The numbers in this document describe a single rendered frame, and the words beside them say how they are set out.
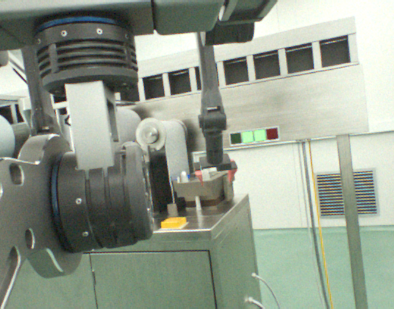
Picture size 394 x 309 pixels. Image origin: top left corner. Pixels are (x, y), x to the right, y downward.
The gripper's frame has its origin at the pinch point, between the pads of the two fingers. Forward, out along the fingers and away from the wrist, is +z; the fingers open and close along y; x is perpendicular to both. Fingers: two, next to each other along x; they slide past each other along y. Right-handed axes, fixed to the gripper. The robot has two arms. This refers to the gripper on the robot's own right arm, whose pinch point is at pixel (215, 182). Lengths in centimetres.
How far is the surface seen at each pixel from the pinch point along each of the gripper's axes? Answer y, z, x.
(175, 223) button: 15.9, 12.1, 4.5
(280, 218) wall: -106, 208, -190
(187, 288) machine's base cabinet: 14.9, 32.7, 16.3
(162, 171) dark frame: 18.8, 17.6, -37.7
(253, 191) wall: -82, 184, -217
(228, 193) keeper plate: -9.9, 25.9, -24.9
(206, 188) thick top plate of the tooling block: 1.3, 14.4, -15.5
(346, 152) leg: -73, 22, -38
